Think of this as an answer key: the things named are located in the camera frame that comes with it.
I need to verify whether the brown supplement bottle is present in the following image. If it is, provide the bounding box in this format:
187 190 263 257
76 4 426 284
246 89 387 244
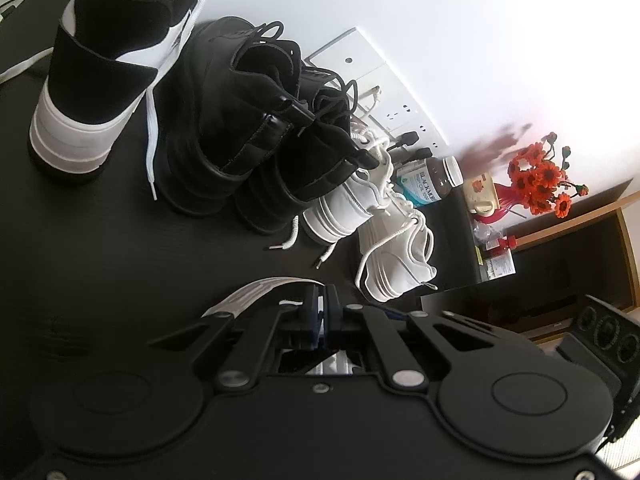
396 156 463 207

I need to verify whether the white wall socket panel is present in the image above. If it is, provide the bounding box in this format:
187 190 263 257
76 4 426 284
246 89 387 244
305 27 451 153

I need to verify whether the black leather shoe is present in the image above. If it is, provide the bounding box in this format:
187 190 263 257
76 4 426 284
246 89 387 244
152 16 306 218
235 67 381 236

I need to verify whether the clear plastic bag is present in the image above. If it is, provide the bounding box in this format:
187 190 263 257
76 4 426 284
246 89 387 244
472 220 506 248

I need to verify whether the cream printed mug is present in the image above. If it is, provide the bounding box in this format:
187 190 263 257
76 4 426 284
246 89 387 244
462 172 501 216

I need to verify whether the black cabinet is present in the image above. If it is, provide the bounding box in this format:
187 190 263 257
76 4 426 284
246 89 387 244
420 190 591 331

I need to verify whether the black and white sneaker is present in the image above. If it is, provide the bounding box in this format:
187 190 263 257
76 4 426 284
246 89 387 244
27 0 211 186
200 275 371 376

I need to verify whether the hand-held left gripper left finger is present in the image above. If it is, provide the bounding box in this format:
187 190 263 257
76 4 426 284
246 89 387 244
147 285 325 393

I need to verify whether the cotton swab box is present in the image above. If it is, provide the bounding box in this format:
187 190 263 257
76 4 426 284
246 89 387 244
482 252 517 278

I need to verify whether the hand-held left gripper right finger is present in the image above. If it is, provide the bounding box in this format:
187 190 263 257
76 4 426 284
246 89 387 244
325 285 546 392

